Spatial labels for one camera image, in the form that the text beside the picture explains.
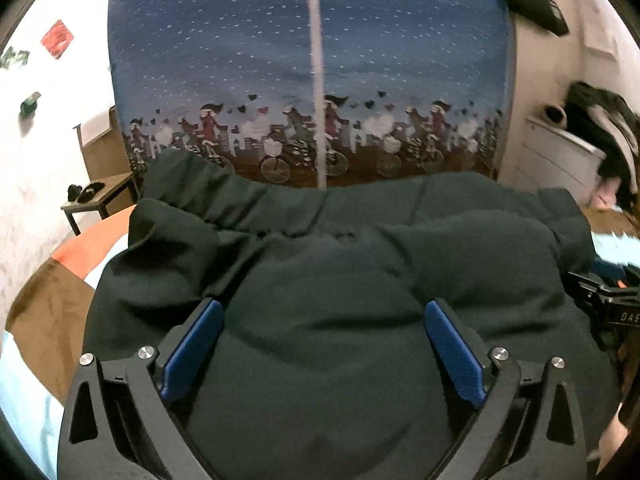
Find wooden wardrobe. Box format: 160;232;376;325
498;0;582;185

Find black objects on table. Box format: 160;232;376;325
67;181;105;204

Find colourful striped bed cover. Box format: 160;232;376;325
0;202;640;480

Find white drawer cabinet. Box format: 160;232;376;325
512;117;605;205

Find person's right hand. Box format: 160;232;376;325
596;415;631;479

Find green wall hook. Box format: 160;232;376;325
20;91;41;120

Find pile of clothes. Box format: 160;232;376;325
541;81;639;211

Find dark green padded jacket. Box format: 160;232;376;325
84;150;620;479

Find green black wall stickers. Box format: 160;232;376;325
0;47;30;70

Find small dark side table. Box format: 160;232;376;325
61;172;139;236

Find red square wall sticker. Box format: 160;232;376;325
40;20;74;60

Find blue fabric wardrobe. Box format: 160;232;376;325
107;0;511;186

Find white paper bag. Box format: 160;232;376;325
582;6;617;61

